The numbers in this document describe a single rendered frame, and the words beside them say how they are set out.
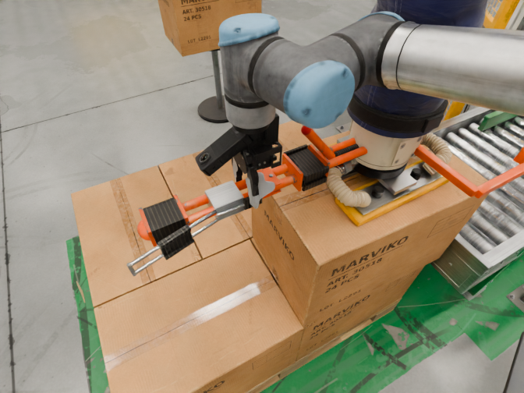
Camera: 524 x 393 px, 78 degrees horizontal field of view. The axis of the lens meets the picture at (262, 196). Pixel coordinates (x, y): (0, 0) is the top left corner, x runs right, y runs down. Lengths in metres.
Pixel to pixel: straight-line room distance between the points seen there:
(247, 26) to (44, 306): 1.82
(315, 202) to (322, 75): 0.53
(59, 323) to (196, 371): 1.03
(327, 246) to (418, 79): 0.47
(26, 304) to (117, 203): 0.83
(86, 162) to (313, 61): 2.41
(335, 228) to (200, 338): 0.57
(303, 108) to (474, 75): 0.19
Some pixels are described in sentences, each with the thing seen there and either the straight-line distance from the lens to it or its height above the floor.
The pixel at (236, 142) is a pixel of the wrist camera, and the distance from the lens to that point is 0.61.
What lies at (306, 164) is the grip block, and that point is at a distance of 0.79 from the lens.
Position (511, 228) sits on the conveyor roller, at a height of 0.54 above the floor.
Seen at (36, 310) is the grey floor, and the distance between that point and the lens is 2.10.
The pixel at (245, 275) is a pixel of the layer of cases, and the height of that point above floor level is 0.54.
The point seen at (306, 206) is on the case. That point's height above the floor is 0.94.
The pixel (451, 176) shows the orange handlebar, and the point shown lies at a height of 1.08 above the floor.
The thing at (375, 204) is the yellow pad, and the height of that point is 0.97.
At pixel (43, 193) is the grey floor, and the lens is 2.64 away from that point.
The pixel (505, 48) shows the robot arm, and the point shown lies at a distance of 0.46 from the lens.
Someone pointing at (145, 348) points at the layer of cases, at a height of 0.54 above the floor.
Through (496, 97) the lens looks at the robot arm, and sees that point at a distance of 0.46.
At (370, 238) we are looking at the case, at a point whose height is 0.94.
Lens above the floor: 1.62
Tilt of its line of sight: 48 degrees down
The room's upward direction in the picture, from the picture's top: straight up
